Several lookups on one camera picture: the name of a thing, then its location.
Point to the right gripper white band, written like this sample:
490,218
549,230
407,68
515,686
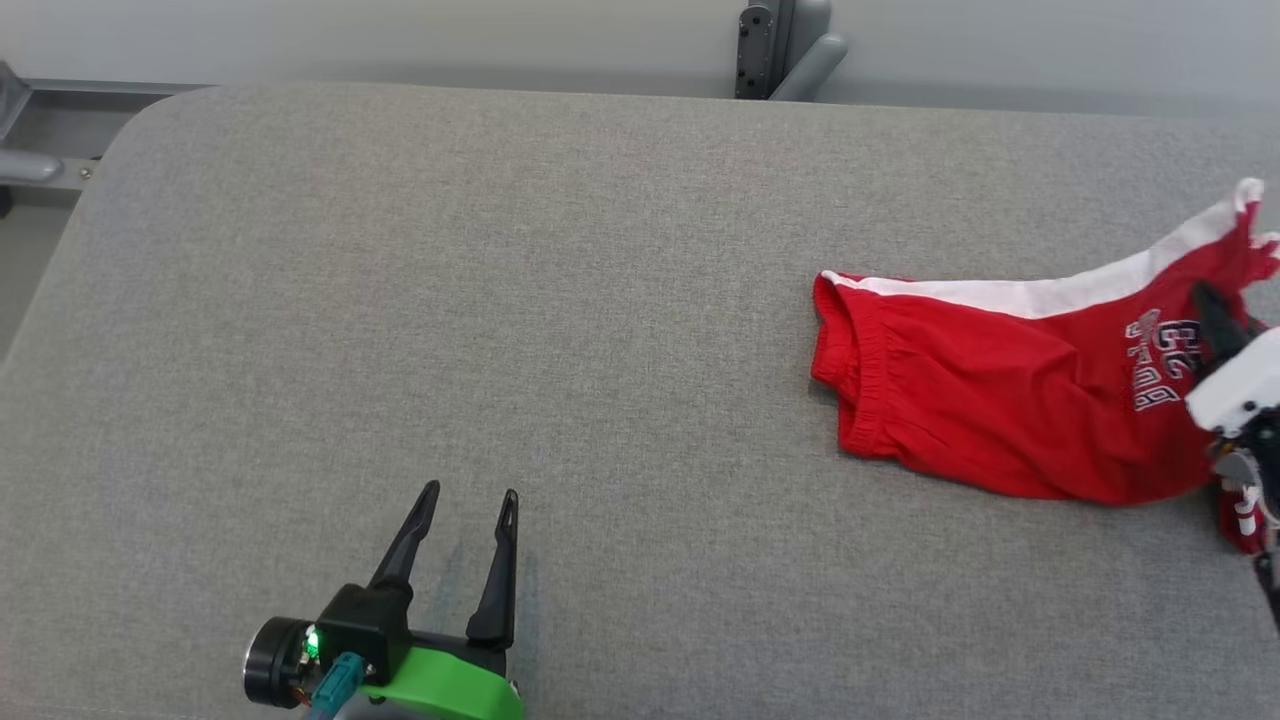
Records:
1240,385

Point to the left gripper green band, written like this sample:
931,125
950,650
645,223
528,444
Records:
450,690

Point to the red basketball shorts white stripe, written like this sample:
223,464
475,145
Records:
1000,390

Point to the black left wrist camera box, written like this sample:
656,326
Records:
365,630

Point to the grey metal frame post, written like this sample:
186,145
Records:
780,45

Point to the grey metal rail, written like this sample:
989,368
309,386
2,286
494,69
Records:
50,130

